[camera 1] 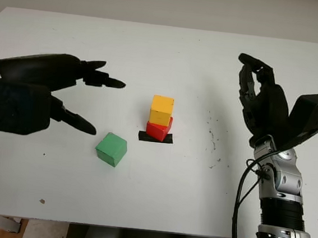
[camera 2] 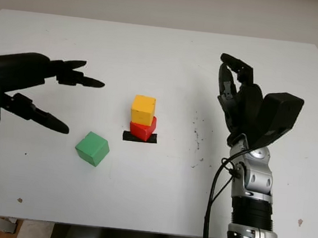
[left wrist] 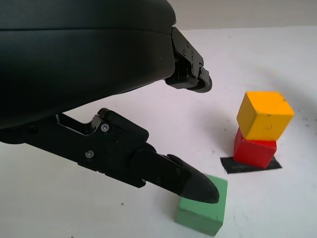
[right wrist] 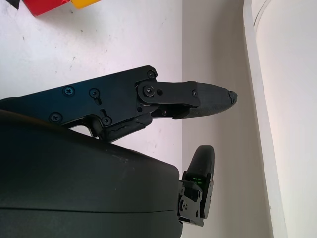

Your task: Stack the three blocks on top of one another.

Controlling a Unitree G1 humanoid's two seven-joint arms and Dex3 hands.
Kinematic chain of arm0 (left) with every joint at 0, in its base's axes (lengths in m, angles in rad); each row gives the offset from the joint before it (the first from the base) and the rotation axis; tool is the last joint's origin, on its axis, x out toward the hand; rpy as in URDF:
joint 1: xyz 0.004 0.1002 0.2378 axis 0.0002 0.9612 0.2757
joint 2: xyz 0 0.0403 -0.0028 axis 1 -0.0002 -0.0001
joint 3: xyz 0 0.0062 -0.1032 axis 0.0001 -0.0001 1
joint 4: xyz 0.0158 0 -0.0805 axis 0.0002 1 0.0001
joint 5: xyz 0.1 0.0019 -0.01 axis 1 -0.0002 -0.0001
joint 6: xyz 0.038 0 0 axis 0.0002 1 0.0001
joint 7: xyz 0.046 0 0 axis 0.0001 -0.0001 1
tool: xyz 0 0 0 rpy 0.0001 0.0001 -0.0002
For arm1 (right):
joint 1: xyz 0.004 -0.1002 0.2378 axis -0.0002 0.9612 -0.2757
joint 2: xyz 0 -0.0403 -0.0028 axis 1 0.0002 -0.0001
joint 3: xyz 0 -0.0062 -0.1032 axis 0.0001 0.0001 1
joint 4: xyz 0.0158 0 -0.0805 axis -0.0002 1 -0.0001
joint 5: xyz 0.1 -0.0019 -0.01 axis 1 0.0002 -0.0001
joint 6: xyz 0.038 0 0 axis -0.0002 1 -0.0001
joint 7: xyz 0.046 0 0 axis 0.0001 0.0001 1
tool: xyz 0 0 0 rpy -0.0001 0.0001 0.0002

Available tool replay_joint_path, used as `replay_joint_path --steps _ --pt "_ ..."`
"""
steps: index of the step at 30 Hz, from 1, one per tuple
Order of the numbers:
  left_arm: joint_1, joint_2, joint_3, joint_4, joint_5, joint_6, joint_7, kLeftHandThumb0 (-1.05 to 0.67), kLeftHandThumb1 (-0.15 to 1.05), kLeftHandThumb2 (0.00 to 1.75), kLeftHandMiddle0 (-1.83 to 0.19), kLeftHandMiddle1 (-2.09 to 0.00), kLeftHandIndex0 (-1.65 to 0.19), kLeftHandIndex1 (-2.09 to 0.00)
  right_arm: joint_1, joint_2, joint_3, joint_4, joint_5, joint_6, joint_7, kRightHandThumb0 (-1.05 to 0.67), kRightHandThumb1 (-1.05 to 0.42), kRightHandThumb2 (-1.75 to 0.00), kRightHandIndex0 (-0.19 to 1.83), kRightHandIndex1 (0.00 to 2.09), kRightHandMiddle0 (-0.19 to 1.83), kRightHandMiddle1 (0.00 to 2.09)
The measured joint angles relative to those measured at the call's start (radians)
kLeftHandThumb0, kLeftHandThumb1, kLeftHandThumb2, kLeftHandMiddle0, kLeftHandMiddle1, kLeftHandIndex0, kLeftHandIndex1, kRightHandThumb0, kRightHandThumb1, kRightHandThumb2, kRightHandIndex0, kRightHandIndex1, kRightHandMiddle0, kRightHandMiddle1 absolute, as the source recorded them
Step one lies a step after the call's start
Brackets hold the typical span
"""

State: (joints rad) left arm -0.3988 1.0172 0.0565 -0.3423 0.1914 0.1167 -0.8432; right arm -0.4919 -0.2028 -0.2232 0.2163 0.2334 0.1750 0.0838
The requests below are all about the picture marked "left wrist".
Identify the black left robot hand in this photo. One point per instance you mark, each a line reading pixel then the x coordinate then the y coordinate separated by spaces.
pixel 74 62

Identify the yellow wooden block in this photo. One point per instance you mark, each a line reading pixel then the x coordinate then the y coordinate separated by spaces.
pixel 265 116

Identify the green wooden block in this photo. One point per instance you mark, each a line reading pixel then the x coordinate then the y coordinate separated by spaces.
pixel 198 218

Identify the red wooden block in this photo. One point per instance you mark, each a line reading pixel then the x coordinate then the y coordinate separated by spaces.
pixel 252 153

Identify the black tape strip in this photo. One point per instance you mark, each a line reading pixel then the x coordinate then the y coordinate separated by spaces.
pixel 232 167

